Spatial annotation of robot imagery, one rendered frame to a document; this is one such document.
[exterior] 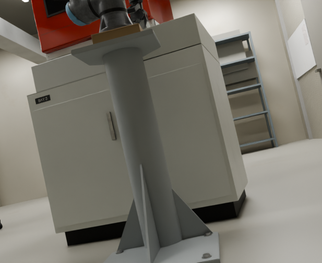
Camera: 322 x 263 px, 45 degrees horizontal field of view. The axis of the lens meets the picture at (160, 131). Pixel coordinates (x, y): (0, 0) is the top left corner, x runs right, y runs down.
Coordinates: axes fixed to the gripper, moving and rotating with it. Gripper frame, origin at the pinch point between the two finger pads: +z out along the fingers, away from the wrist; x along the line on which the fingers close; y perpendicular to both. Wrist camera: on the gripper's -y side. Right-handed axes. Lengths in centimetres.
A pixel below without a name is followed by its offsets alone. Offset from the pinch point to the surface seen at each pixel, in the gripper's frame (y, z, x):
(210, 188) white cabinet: -14, 82, -24
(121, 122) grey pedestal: -49, 47, 0
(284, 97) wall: 631, -1, -83
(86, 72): -14.1, 15.3, 27.2
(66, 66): -14.1, 9.6, 37.8
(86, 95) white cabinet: -14.3, 26.7, 29.2
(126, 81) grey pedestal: -50, 32, -6
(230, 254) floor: -66, 97, -36
